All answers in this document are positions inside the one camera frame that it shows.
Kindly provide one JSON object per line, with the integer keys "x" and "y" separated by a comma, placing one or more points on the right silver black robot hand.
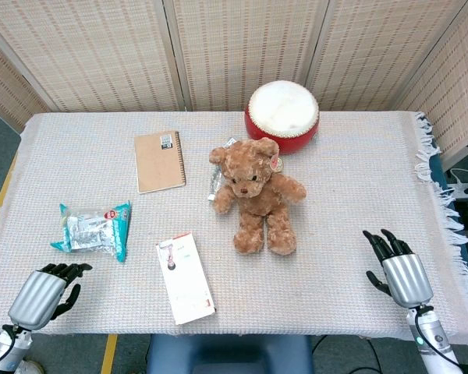
{"x": 405, "y": 276}

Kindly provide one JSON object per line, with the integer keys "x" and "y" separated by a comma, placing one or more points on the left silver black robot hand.
{"x": 37, "y": 296}

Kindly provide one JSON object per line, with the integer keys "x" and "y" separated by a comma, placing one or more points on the brown teddy bear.
{"x": 257, "y": 196}

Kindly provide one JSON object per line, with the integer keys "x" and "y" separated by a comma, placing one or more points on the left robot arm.
{"x": 6, "y": 348}

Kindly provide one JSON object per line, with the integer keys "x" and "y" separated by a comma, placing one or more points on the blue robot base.
{"x": 228, "y": 354}

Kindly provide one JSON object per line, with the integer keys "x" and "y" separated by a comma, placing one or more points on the white shoe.
{"x": 30, "y": 367}

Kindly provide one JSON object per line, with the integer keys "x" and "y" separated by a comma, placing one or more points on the teal snack packet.
{"x": 95, "y": 230}

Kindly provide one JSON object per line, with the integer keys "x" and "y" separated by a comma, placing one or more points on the white product box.
{"x": 185, "y": 278}

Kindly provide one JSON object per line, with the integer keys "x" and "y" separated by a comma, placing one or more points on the woven fringed tablecloth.
{"x": 234, "y": 218}

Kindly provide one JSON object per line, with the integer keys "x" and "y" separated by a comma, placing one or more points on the brown spiral notebook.
{"x": 160, "y": 161}

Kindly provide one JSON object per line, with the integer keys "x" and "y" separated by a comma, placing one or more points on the red drum with white skin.
{"x": 282, "y": 113}

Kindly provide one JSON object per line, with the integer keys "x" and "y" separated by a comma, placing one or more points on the clear plastic bottle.
{"x": 215, "y": 177}

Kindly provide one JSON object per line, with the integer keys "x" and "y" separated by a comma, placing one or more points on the bamboo folding screen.
{"x": 234, "y": 54}

